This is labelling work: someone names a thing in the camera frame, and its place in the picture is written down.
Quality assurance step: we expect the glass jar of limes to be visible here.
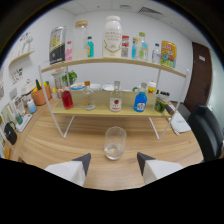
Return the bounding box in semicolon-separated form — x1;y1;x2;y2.
153;94;177;116

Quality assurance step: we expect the clear bottle white cap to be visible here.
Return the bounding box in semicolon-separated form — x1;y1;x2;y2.
109;80;123;113

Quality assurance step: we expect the green cup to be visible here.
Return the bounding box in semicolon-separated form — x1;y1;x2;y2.
15;112;24;126

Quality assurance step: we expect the clear drinking glass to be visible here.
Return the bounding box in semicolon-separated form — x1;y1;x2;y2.
103;126;128;161

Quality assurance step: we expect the white notebook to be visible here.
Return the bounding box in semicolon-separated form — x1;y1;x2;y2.
168;111;193;135

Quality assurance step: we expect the black chair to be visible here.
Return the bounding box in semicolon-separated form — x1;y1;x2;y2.
186;103;224;163

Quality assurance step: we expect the white tray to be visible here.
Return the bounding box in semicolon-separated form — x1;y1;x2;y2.
14;113;34;133

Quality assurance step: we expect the black kettle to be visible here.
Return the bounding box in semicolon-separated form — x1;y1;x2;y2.
3;120;18;146

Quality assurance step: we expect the two-tier wooden shelf rack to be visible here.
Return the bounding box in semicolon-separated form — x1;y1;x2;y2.
37;57;190;141

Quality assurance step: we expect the red liquid bottle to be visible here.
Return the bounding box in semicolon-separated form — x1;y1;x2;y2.
60;87;75;110

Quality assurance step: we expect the blue liquid bottle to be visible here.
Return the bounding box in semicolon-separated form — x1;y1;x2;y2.
133;82;148;113

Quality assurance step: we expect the clear bottle orange cap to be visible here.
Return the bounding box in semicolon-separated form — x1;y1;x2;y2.
82;80;97;111

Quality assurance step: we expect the pale blue squat bottle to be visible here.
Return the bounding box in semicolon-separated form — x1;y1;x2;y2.
27;98;38;115

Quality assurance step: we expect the colourful rimmed bowl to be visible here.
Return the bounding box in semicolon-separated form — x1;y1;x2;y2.
69;82;86;92

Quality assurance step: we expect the white bowl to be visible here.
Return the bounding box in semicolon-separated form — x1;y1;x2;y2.
101;83;116;92
89;83;102;92

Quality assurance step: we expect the green vegetable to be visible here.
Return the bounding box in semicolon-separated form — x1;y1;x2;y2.
35;78;43;91

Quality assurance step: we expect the white kitchen appliance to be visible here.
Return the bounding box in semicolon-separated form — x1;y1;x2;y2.
20;78;38;98

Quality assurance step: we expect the green potted plant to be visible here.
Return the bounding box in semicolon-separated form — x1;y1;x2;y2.
61;69;78;87

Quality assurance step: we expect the brown door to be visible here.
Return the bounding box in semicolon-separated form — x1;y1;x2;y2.
183;41;213;114

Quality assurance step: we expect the small clear bottle blue cap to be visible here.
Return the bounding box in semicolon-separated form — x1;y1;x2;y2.
151;42;162;65

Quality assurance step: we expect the yellow cartoon print can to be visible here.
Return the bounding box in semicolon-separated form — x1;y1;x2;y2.
160;40;178;69

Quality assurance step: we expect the pink liquid bottle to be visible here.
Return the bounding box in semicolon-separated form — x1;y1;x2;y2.
64;40;74;63

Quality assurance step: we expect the clear bottle green cap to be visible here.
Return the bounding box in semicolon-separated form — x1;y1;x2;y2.
137;31;150;63

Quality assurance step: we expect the light blue slim bottle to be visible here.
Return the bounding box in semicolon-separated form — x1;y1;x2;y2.
131;36;138;60

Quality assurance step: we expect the teal liquid bottle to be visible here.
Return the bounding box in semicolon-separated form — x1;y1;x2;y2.
86;35;95;59

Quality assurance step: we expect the red poster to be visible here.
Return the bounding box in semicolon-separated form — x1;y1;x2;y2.
121;34;130;59

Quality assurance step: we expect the tall glass jar cork lid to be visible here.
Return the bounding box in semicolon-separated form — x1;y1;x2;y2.
72;19;89;61

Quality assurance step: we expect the white vase with flowers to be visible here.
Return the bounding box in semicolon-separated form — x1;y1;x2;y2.
19;33;34;54

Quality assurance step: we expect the large white milk bottle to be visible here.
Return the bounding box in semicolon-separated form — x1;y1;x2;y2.
102;15;123;59

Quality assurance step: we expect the ceiling air vent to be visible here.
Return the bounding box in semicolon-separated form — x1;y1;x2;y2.
138;6;164;16

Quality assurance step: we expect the long wooden wall shelf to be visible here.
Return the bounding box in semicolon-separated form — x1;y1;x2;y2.
8;49;36;69

